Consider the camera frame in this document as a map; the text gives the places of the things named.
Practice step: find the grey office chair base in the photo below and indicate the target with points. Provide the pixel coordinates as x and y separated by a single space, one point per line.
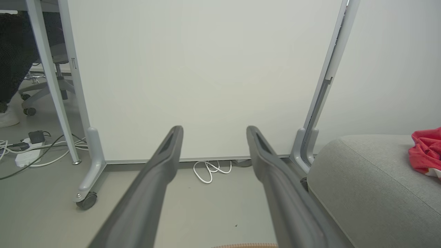
38 89

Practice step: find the white power strip with plugs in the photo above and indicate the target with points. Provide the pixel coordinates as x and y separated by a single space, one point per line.
41 156

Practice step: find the red cloth garment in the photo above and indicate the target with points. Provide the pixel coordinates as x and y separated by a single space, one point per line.
427 151

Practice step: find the grey metal table leg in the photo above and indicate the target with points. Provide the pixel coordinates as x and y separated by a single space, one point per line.
51 86

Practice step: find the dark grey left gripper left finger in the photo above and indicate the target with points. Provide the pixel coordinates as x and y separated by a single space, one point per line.
144 199

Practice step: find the grey fabric sofa seat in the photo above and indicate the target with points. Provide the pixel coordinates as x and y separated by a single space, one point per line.
372 193

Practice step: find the white shoe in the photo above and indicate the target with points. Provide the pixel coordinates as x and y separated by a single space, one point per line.
7 117

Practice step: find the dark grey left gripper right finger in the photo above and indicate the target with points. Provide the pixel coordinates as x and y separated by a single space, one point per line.
289 206

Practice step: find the black trouser leg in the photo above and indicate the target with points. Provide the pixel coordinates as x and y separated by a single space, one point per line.
13 51

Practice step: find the black power adapter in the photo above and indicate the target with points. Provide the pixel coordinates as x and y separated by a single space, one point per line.
36 136

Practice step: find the white partition panel grey frame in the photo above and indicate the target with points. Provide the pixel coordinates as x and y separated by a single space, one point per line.
206 69
389 69

